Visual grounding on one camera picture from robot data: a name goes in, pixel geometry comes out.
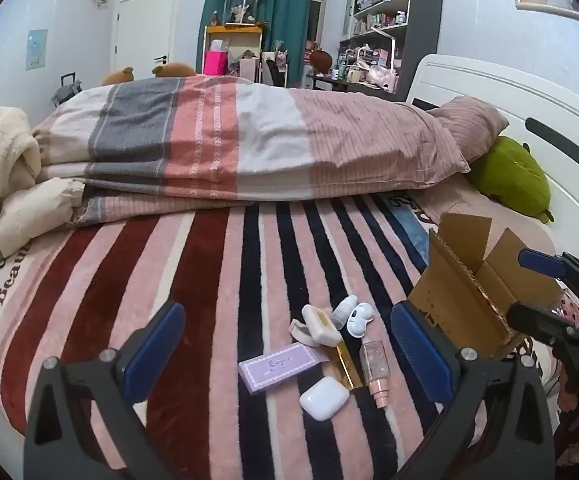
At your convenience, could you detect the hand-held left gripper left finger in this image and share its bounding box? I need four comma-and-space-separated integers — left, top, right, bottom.
24, 301, 186, 480

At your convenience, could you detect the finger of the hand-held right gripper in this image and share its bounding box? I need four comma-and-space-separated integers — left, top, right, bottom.
518, 247, 577, 281
507, 300, 579, 347

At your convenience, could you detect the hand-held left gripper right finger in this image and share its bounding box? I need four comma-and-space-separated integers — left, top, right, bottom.
391, 301, 555, 480

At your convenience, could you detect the brown cardboard box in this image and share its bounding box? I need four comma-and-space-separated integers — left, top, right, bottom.
408, 212, 563, 358

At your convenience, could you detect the white contact lens case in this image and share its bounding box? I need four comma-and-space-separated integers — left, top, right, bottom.
345, 302, 376, 337

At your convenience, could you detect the pink spray bottle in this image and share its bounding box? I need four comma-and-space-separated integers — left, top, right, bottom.
359, 340, 393, 409

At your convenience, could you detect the gold tube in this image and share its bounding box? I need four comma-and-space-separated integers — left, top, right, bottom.
327, 342, 365, 392

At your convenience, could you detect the striped fleece bed blanket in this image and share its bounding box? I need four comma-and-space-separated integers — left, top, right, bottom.
0, 192, 560, 480

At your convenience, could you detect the small white bottle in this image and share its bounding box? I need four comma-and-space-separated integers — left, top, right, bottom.
330, 295, 359, 330

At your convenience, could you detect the green plush toy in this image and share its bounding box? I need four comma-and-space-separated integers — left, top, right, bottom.
467, 135, 555, 224

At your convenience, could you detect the white box with gold label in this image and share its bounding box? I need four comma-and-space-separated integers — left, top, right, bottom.
302, 304, 343, 347

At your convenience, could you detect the white earbuds case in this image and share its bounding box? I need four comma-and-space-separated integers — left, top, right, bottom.
299, 376, 351, 422

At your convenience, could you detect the purple flat box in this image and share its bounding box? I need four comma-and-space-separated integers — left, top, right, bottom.
238, 342, 326, 396

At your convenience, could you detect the pink striped pillow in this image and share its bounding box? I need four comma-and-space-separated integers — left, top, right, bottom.
437, 95, 510, 162

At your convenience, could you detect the white bed headboard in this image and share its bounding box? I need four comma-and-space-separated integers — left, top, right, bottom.
404, 54, 579, 281

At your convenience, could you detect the folded striped quilt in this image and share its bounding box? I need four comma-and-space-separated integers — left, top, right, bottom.
32, 75, 470, 202

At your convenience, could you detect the grey suitcase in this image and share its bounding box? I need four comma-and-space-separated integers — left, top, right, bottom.
50, 72, 83, 108

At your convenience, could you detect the cluttered dark desk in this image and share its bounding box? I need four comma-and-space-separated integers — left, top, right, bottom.
307, 72, 395, 93

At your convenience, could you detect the brown plush toy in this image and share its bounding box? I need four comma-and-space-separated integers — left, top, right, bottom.
100, 66, 136, 87
152, 62, 196, 78

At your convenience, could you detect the dark bookshelf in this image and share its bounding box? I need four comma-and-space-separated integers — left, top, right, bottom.
339, 0, 444, 96

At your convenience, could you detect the pink bag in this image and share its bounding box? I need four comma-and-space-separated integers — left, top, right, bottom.
206, 50, 229, 76

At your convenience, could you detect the brown round plush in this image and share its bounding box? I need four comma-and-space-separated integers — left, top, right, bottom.
311, 49, 333, 75

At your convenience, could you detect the white door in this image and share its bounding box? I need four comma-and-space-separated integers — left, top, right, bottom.
111, 0, 176, 78

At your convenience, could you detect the yellow shelf unit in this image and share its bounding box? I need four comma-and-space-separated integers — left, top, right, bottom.
202, 24, 264, 81

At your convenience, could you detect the glass display case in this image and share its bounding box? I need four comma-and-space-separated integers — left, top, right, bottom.
221, 0, 261, 26

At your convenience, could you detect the teal curtain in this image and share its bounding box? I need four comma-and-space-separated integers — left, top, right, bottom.
197, 0, 315, 88

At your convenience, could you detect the white strap ring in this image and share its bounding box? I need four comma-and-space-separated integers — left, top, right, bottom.
288, 317, 315, 347

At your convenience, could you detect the black curved strap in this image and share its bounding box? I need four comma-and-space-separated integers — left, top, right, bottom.
526, 117, 579, 186

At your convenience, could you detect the blue wall poster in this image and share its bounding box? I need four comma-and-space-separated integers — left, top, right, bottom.
26, 29, 49, 71

